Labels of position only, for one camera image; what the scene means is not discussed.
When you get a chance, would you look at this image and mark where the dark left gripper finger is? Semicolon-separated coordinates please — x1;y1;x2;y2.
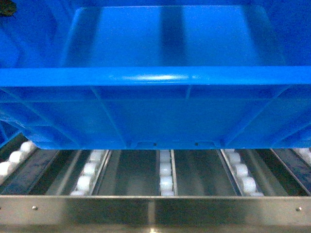
0;0;17;17

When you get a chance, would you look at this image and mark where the blue plastic crate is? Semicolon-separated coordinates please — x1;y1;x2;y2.
0;0;311;150

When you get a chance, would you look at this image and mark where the stainless steel roller shelf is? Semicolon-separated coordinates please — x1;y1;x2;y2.
0;134;311;233

